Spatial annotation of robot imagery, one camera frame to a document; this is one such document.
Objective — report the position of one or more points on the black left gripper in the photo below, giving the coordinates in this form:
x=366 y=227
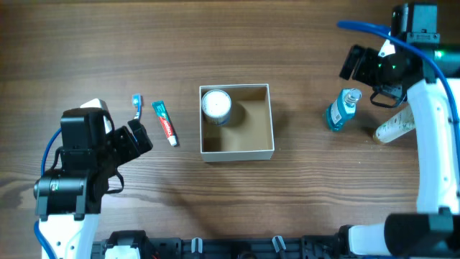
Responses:
x=126 y=140

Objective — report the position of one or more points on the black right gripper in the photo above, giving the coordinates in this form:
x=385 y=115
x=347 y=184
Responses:
x=364 y=64

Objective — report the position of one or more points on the green red toothpaste tube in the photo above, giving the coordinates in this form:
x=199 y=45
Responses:
x=161 y=112

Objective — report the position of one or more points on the blue toothbrush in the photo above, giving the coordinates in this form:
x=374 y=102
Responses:
x=137 y=103

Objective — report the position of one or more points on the blue mouthwash bottle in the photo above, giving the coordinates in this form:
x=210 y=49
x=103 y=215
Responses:
x=342 y=109

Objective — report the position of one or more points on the cotton swab jar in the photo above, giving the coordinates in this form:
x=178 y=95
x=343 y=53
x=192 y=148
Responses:
x=216 y=106

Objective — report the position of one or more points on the white cream tube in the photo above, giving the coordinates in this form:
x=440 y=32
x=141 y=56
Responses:
x=395 y=127

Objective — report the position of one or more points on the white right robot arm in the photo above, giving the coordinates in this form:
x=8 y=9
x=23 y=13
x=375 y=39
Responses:
x=433 y=95

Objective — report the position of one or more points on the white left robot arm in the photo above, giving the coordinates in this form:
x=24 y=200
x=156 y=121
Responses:
x=69 y=194

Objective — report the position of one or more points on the white cardboard box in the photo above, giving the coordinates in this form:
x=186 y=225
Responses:
x=248 y=132

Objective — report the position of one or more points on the white wrist camera, right arm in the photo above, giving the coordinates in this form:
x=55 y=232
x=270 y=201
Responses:
x=387 y=49

